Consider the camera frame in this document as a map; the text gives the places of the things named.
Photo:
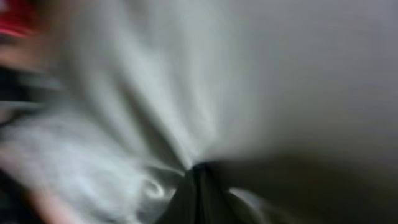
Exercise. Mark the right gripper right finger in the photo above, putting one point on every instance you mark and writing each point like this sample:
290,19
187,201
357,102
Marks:
216,205

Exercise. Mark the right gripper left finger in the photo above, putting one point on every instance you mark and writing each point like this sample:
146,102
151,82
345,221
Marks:
182,208

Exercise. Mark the grey-green shorts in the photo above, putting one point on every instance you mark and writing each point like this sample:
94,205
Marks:
292,103

